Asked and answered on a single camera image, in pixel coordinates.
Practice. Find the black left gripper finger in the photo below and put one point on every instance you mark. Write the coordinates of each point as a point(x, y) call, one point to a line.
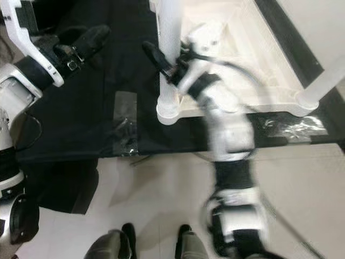
point(92, 43)
point(69, 36)

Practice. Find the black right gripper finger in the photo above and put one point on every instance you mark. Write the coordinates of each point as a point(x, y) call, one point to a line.
point(159, 59)

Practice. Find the white plastic table leg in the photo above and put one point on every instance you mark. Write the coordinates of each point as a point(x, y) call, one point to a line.
point(171, 27)
point(155, 21)
point(323, 89)

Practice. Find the white plastic children table top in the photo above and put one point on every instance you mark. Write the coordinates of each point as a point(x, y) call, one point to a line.
point(248, 54)

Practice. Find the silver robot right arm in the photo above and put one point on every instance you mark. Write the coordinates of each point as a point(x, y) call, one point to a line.
point(232, 135)

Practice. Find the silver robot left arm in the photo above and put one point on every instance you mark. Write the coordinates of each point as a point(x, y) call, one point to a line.
point(16, 91)

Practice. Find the clear plastic wrapper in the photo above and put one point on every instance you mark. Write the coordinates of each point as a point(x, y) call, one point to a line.
point(125, 124)

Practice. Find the metal table leg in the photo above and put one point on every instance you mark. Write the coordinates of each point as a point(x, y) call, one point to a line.
point(141, 159)

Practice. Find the clear tape patch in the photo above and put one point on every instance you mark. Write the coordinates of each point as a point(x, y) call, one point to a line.
point(296, 129)

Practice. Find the grey robot right leg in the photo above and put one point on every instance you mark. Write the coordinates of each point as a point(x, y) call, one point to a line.
point(194, 245)

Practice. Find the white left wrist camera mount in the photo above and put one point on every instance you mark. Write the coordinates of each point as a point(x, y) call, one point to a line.
point(32, 38)

